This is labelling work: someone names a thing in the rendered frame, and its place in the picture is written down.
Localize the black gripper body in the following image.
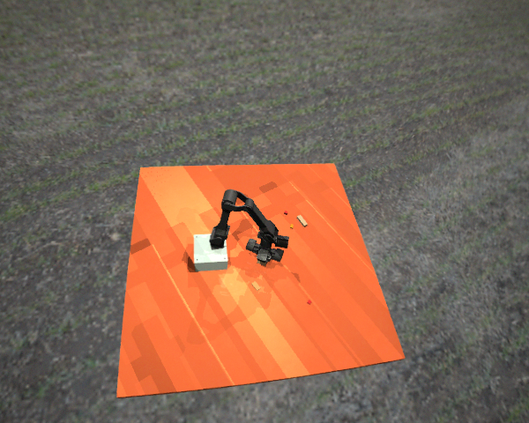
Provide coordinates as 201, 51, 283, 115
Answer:
246, 238, 284, 262

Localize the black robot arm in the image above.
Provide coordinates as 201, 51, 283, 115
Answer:
209, 189, 289, 263

